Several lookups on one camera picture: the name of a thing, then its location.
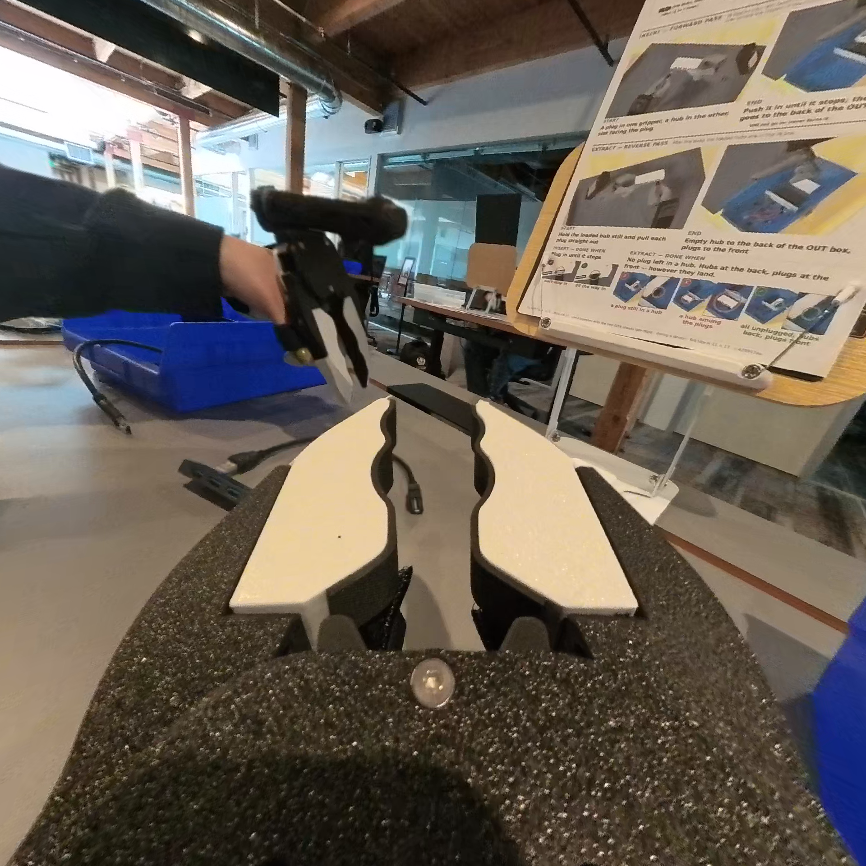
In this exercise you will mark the slim wooden column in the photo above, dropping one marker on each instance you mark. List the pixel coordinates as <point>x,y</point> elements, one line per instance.
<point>296,135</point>

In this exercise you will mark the rounded wooden board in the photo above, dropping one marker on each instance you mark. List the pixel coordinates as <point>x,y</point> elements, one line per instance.
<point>825,391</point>

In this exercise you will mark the person's left forearm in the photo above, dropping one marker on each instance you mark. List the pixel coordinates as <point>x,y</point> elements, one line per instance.
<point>101,250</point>

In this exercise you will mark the black backpack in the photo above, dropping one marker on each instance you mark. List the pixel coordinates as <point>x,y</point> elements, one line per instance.
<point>416,355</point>

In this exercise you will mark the grey usb hub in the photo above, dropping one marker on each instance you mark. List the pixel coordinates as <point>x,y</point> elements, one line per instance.
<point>216,487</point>

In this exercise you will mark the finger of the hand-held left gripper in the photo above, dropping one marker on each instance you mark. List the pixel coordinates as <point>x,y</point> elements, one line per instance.
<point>355,338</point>
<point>335,352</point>

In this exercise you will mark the blue plastic bin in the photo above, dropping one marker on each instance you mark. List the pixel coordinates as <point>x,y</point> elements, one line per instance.
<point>846,710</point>
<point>203,365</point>

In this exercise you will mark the wooden office desk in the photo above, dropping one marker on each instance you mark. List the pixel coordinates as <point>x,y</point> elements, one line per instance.
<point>460,314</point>

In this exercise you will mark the person's left hand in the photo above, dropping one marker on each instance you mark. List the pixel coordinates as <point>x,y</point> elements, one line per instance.
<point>254,270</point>

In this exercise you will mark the thick wooden column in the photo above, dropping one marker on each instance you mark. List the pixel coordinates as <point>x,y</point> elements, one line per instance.
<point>619,406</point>

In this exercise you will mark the light wooden panel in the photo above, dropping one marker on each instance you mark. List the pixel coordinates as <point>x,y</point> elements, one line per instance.
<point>492,267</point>

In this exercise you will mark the black ceiling panel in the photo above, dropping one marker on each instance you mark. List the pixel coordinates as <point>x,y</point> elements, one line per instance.
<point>203,74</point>

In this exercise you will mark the printed instruction sheet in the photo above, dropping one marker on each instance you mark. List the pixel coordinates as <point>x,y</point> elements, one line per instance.
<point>676,203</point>

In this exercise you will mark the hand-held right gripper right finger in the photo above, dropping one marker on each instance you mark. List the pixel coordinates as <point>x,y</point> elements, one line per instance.
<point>548,528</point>

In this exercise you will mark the silver ventilation duct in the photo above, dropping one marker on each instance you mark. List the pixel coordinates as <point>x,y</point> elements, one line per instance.
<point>304,78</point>

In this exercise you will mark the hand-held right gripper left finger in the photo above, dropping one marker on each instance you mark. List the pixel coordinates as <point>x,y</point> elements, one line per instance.
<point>311,528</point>

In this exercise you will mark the black standing panel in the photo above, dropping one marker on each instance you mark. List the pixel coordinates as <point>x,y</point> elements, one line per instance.
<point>497,220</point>

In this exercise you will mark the black table plate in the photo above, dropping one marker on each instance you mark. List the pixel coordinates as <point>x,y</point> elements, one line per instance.
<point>433,406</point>

